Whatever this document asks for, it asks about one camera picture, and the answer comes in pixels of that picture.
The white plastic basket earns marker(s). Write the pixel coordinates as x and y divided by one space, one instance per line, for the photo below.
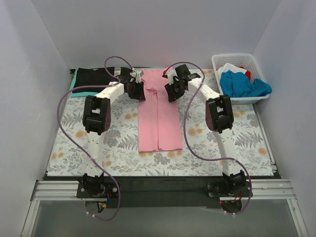
245 60

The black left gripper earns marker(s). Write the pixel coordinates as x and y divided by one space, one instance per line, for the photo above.
138 91

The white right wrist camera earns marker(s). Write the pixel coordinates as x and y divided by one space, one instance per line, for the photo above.
170 75

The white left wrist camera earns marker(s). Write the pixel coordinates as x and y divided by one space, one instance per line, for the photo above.
136 76

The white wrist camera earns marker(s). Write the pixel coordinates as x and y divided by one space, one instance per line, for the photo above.
170 75
136 76

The blue t shirt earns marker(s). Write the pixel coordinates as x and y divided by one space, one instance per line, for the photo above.
238 85

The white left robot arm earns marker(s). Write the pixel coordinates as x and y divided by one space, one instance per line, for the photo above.
97 115

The pink t shirt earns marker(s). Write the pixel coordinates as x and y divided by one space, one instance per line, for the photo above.
159 127

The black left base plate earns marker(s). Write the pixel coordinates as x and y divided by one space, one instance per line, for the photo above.
98 190

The folded teal t shirt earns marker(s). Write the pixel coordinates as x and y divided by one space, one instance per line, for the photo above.
79 94

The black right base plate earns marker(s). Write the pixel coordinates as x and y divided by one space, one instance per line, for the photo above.
218 188

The white t shirt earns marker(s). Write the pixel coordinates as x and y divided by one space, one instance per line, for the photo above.
230 67

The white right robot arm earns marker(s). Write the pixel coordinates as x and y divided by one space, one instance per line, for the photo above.
218 117

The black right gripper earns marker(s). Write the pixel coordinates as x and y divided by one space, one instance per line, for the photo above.
173 91

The aluminium front rail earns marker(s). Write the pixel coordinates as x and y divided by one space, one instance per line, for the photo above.
159 186

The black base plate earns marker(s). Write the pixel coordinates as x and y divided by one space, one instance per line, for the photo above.
218 188
98 190

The red t shirt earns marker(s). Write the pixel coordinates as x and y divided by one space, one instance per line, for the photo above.
248 74

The folded black t shirt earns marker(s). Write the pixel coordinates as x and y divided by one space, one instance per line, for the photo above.
92 77

